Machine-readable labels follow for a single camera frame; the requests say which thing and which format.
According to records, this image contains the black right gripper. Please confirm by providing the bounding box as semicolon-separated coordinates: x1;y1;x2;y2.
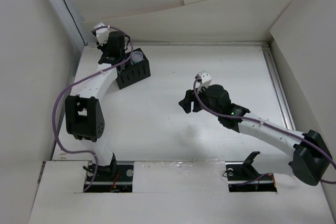
178;82;221;117

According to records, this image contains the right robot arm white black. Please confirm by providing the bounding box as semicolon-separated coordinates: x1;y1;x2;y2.
178;84;335;186

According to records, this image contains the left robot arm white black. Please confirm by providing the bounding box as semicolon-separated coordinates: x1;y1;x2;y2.
65;28;126;180

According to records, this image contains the black slotted organizer box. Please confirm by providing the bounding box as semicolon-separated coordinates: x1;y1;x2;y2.
116;48;151;90

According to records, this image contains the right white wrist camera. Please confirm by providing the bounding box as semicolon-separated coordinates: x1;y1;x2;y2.
195;71;212;89

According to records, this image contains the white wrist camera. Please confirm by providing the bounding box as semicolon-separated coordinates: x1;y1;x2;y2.
91;22;110;46
195;71;212;89

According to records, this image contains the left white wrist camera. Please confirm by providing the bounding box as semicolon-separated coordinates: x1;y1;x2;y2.
91;22;110;46

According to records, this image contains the aluminium rail right edge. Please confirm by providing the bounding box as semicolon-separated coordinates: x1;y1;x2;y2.
261;42;296;130

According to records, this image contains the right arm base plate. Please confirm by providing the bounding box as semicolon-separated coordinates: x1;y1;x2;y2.
222;151;277;193

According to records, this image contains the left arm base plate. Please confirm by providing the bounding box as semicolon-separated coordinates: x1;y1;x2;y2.
85;162;134;193

